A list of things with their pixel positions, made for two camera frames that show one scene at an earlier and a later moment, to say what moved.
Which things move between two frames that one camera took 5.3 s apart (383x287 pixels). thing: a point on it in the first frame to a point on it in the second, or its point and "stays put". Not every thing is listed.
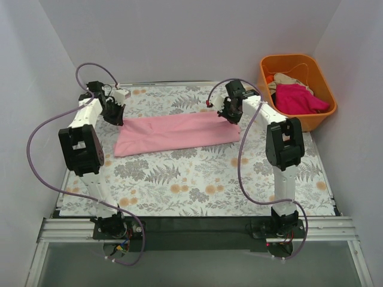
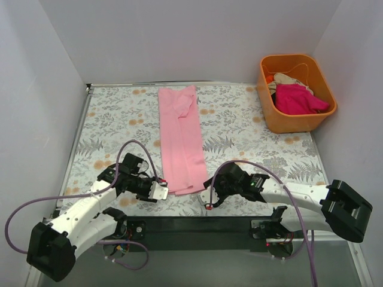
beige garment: (280, 78) stays put
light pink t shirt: (149, 134) to (181, 145)
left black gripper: (112, 111) to (146, 189)
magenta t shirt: (292, 98) stays put
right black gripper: (232, 110) to (220, 189)
